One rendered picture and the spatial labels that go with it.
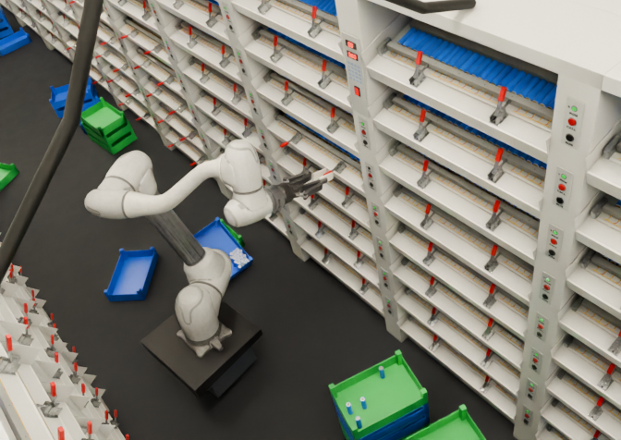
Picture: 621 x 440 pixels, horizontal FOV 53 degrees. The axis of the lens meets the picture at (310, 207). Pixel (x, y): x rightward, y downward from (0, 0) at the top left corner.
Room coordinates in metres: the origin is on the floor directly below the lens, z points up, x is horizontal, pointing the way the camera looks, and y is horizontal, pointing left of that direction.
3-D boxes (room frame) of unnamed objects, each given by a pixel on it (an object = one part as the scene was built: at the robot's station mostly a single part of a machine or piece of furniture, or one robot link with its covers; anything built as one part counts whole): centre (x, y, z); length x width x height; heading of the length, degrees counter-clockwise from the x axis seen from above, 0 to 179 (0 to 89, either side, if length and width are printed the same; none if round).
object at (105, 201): (1.79, 0.72, 1.00); 0.18 x 0.14 x 0.13; 67
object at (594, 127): (1.01, -0.66, 0.86); 0.20 x 0.09 x 1.73; 120
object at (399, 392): (1.13, -0.07, 0.36); 0.30 x 0.20 x 0.08; 104
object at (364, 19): (1.62, -0.31, 0.86); 0.20 x 0.09 x 1.73; 120
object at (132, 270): (2.32, 1.02, 0.04); 0.30 x 0.20 x 0.08; 166
